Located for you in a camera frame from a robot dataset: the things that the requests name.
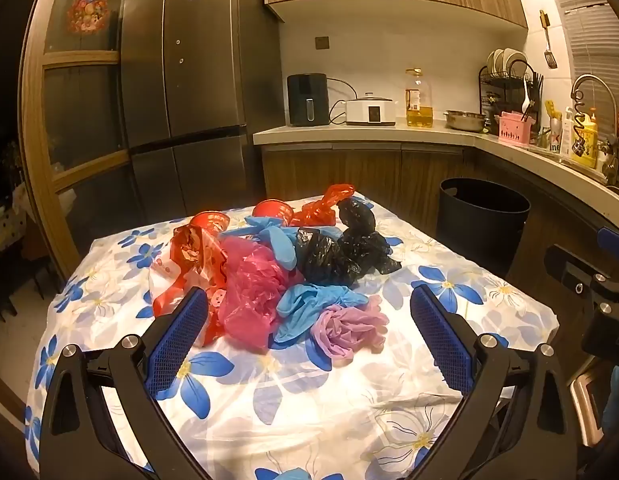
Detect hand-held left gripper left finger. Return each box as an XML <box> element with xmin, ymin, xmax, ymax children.
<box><xmin>40</xmin><ymin>285</ymin><xmax>213</xmax><ymax>480</ymax></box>

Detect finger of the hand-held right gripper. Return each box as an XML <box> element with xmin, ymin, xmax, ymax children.
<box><xmin>543</xmin><ymin>244</ymin><xmax>619</xmax><ymax>306</ymax></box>
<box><xmin>597</xmin><ymin>227</ymin><xmax>619</xmax><ymax>256</ymax></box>

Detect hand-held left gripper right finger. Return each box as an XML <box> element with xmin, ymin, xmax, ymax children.
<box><xmin>409</xmin><ymin>284</ymin><xmax>577</xmax><ymax>480</ymax></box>

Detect large red plastic bag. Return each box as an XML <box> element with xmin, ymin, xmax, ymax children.
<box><xmin>154</xmin><ymin>212</ymin><xmax>233</xmax><ymax>347</ymax></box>

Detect pink plastic bag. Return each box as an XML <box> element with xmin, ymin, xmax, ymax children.
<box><xmin>217</xmin><ymin>236</ymin><xmax>306</xmax><ymax>352</ymax></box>

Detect black trash bin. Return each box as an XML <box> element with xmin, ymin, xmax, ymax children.
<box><xmin>436</xmin><ymin>177</ymin><xmax>531</xmax><ymax>281</ymax></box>

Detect purple disposable glove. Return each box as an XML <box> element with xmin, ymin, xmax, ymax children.
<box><xmin>312</xmin><ymin>300</ymin><xmax>390</xmax><ymax>370</ymax></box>

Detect black plastic bag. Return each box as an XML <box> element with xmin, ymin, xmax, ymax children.
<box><xmin>336</xmin><ymin>197</ymin><xmax>403</xmax><ymax>281</ymax></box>
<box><xmin>294</xmin><ymin>226</ymin><xmax>351</xmax><ymax>292</ymax></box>

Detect blue disposable glove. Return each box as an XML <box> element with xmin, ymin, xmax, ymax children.
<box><xmin>268</xmin><ymin>282</ymin><xmax>370</xmax><ymax>351</ymax></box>
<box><xmin>231</xmin><ymin>214</ymin><xmax>298</xmax><ymax>271</ymax></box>

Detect small red plastic bag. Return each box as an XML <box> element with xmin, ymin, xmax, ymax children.
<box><xmin>290</xmin><ymin>184</ymin><xmax>357</xmax><ymax>228</ymax></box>

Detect yellow detergent bottle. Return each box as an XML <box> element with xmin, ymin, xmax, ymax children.
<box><xmin>572</xmin><ymin>108</ymin><xmax>599</xmax><ymax>168</ymax></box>

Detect white bottle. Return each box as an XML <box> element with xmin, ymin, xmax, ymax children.
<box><xmin>559</xmin><ymin>107</ymin><xmax>575</xmax><ymax>157</ymax></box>

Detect blue floral tablecloth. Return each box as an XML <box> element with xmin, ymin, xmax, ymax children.
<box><xmin>24</xmin><ymin>195</ymin><xmax>560</xmax><ymax>480</ymax></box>

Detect pink utensil holder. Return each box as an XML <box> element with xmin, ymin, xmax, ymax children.
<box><xmin>498</xmin><ymin>111</ymin><xmax>536</xmax><ymax>147</ymax></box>

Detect steel faucet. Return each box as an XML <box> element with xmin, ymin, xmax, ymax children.
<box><xmin>571</xmin><ymin>74</ymin><xmax>617</xmax><ymax>151</ymax></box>

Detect steel basin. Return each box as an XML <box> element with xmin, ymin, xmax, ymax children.
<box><xmin>443</xmin><ymin>110</ymin><xmax>487</xmax><ymax>132</ymax></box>

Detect hanging slotted spatula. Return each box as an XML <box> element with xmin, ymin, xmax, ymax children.
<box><xmin>539</xmin><ymin>10</ymin><xmax>559</xmax><ymax>69</ymax></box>

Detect black dish rack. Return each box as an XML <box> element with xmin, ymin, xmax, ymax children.
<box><xmin>478</xmin><ymin>59</ymin><xmax>544</xmax><ymax>133</ymax></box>

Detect wooden kitchen counter cabinet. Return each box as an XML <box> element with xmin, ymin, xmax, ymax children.
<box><xmin>253</xmin><ymin>125</ymin><xmax>619</xmax><ymax>311</ymax></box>

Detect window blinds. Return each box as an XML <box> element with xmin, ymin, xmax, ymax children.
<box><xmin>539</xmin><ymin>0</ymin><xmax>619</xmax><ymax>136</ymax></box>

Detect dotted cloth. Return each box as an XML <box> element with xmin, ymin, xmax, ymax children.
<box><xmin>0</xmin><ymin>207</ymin><xmax>26</xmax><ymax>258</ymax></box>

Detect cooking oil bottle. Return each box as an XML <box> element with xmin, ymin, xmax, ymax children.
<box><xmin>405</xmin><ymin>68</ymin><xmax>434</xmax><ymax>128</ymax></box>

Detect dark steel refrigerator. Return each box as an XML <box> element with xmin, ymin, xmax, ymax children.
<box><xmin>120</xmin><ymin>0</ymin><xmax>264</xmax><ymax>221</ymax></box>

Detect white electric cooker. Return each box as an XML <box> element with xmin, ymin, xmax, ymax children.
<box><xmin>345</xmin><ymin>92</ymin><xmax>397</xmax><ymax>127</ymax></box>

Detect black air fryer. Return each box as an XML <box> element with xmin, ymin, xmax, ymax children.
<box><xmin>287</xmin><ymin>73</ymin><xmax>329</xmax><ymax>127</ymax></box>

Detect wooden glass door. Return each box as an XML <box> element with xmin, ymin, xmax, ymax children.
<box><xmin>20</xmin><ymin>0</ymin><xmax>155</xmax><ymax>281</ymax></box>

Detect red flower sticker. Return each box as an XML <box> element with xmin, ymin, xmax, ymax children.
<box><xmin>66</xmin><ymin>0</ymin><xmax>110</xmax><ymax>36</ymax></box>

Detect dark coiled wire tool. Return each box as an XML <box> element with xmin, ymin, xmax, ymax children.
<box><xmin>571</xmin><ymin>89</ymin><xmax>596</xmax><ymax>157</ymax></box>

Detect black power cable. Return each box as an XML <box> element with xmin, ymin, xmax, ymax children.
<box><xmin>328</xmin><ymin>79</ymin><xmax>360</xmax><ymax>126</ymax></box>

